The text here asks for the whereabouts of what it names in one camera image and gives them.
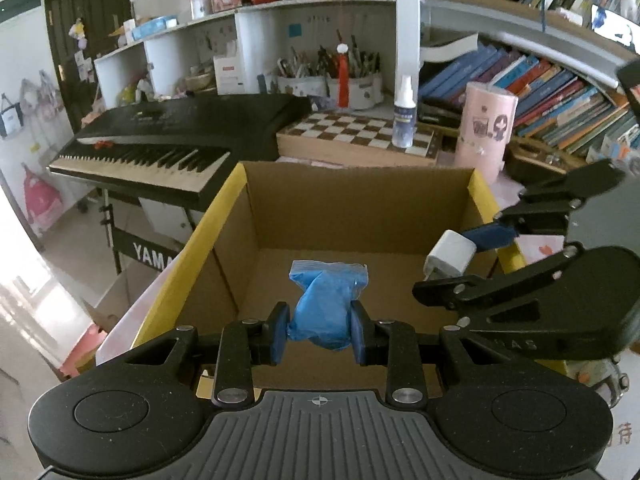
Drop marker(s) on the pink printed desk mat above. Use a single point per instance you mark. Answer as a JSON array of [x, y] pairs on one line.
[[542, 249]]

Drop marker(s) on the white charger plug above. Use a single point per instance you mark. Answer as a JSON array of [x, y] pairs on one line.
[[450, 252]]

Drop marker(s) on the white cubby shelf unit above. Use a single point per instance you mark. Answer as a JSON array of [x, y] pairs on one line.
[[260, 30]]

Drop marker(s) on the wooden chessboard box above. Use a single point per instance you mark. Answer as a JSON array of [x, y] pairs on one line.
[[350, 132]]

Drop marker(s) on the clear spray bottle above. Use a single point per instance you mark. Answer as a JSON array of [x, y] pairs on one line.
[[404, 125]]

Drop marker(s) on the brown yellow cardboard box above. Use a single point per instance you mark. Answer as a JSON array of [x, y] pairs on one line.
[[350, 210]]

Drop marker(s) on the blue plastic packet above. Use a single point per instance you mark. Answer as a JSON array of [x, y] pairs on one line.
[[320, 310]]

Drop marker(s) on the hanging tote bag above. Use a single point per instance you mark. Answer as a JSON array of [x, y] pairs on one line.
[[10, 117]]

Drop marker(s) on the black door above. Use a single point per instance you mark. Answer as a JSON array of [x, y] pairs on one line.
[[100, 10]]

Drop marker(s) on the white box with red label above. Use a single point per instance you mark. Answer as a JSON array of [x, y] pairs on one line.
[[229, 75]]

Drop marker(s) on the lying thick book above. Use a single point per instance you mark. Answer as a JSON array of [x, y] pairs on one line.
[[450, 46]]

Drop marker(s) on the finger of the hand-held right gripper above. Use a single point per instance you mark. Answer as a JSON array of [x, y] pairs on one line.
[[492, 237], [490, 287]]

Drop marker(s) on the pink cylinder container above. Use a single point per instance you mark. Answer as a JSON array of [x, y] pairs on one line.
[[482, 130]]

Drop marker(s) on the black keyboard stand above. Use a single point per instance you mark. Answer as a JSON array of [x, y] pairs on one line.
[[145, 251]]

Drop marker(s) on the blue tissue box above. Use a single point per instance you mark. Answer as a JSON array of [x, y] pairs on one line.
[[152, 27]]

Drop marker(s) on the black box with knobs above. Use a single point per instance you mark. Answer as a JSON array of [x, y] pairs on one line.
[[540, 162]]

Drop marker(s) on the pink backpack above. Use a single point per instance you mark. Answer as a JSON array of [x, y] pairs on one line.
[[42, 200]]

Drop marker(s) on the dark green wall sign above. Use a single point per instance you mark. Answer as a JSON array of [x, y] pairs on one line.
[[20, 5]]

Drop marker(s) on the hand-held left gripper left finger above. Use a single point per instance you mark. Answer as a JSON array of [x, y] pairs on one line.
[[278, 335]]

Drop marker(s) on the small hanging plush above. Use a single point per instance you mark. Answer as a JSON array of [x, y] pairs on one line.
[[77, 32]]

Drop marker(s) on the white bookshelf frame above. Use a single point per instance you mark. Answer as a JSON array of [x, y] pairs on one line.
[[407, 35]]

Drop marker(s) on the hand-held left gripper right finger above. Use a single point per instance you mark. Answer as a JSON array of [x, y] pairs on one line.
[[358, 335]]

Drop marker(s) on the black electronic keyboard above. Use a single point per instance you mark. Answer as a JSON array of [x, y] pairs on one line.
[[200, 120]]

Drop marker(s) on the white pen holder with pens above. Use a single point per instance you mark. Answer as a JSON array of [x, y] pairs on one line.
[[362, 92], [300, 85]]

